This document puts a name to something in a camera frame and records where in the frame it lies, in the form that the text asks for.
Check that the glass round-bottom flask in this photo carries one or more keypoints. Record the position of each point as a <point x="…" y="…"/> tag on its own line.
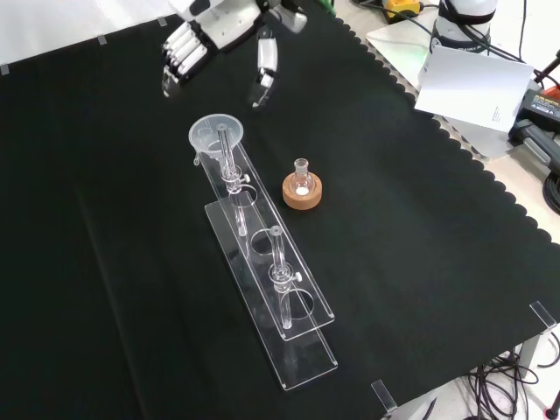
<point x="301" y="181"/>

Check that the white paper sheet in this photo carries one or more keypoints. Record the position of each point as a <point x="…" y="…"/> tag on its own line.
<point x="472" y="87"/>

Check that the yellow stop button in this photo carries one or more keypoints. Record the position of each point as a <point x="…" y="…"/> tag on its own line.
<point x="404" y="6"/>

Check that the black power adapter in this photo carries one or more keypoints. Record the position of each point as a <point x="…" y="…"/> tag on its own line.
<point x="542" y="107"/>

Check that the clear acrylic funnel stand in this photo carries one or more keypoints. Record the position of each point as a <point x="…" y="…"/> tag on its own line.
<point x="306" y="372"/>

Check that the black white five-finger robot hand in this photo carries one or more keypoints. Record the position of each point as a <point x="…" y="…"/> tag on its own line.
<point x="227" y="22"/>

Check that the black cloth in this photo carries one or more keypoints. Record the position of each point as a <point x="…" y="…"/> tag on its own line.
<point x="87" y="262"/>

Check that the clear acrylic cloth clip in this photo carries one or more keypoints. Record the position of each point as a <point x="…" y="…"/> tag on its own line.
<point x="544" y="317"/>
<point x="385" y="398"/>

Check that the translucent plastic funnel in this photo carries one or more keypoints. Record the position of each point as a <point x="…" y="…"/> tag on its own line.
<point x="201" y="131"/>

